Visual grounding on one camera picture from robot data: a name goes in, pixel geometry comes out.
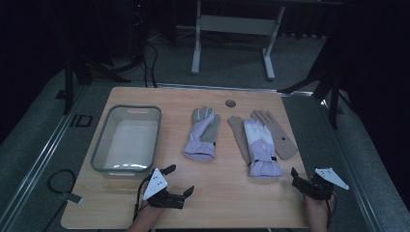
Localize black floor cables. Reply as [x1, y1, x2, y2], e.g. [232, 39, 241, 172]
[140, 41, 160, 89]

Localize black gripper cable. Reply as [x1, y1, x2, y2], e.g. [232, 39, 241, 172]
[324, 192, 338, 230]
[132, 179, 153, 223]

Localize lavender glove grey palm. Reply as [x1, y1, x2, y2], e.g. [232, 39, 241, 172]
[182, 105, 221, 162]

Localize person's right hand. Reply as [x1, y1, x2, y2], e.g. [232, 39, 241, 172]
[304, 192, 337, 224]

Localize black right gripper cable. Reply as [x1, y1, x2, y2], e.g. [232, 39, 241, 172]
[324, 192, 338, 230]

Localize dark equipment rack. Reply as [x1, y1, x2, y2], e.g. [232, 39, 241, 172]
[130, 0, 150, 64]

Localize beige glove with dark dot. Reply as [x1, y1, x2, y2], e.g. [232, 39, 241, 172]
[250, 109, 299, 160]

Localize lavender glove white back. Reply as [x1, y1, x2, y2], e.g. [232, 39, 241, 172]
[243, 118, 283, 179]

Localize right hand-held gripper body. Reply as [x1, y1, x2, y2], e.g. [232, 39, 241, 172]
[302, 167, 350, 201]

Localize grey plastic bin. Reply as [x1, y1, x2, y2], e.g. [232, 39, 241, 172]
[90, 104, 162, 180]

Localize grey tape piece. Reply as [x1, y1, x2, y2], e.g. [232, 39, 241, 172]
[58, 191, 84, 205]

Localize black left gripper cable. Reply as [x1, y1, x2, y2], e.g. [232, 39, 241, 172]
[132, 179, 153, 223]

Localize white desk frame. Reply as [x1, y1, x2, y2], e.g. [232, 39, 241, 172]
[190, 0, 286, 81]

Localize black floor cable loop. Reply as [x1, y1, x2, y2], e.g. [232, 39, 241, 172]
[46, 168, 77, 194]

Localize person's left hand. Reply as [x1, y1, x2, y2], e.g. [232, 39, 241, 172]
[137, 198, 166, 224]

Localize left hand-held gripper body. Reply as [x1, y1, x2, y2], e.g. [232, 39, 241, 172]
[142, 167, 187, 210]

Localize plain beige glove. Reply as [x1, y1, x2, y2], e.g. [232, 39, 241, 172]
[226, 115, 252, 165]

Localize black metal stand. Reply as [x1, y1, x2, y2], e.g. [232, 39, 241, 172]
[278, 63, 344, 131]
[62, 57, 132, 116]

